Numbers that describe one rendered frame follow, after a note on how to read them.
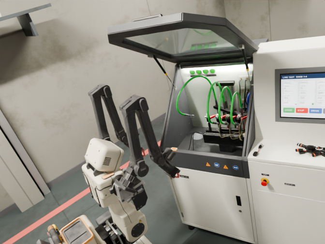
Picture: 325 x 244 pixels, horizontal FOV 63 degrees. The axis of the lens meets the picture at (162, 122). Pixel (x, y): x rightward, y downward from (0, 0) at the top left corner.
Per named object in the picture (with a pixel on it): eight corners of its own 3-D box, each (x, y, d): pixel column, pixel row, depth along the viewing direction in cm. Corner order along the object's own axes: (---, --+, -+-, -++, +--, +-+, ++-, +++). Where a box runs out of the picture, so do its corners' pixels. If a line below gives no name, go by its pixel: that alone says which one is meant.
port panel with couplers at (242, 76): (240, 109, 215) (235, 73, 200) (241, 107, 217) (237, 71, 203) (257, 109, 208) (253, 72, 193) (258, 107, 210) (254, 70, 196)
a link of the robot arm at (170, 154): (148, 156, 159) (157, 161, 153) (160, 141, 162) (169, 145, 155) (160, 165, 167) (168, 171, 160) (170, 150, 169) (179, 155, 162)
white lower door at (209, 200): (183, 221, 250) (166, 166, 218) (184, 220, 252) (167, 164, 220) (254, 242, 216) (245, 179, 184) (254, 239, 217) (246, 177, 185)
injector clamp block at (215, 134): (205, 149, 217) (202, 134, 210) (210, 142, 224) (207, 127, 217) (248, 154, 198) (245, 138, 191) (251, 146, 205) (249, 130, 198)
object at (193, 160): (168, 165, 218) (163, 150, 210) (170, 162, 221) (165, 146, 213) (243, 177, 184) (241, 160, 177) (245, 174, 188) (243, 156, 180)
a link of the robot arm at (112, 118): (95, 86, 174) (102, 88, 166) (103, 83, 177) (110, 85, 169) (116, 140, 194) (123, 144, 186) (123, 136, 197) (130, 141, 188)
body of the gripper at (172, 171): (170, 164, 172) (164, 159, 168) (180, 170, 164) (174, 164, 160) (164, 172, 171) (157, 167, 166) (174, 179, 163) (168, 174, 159)
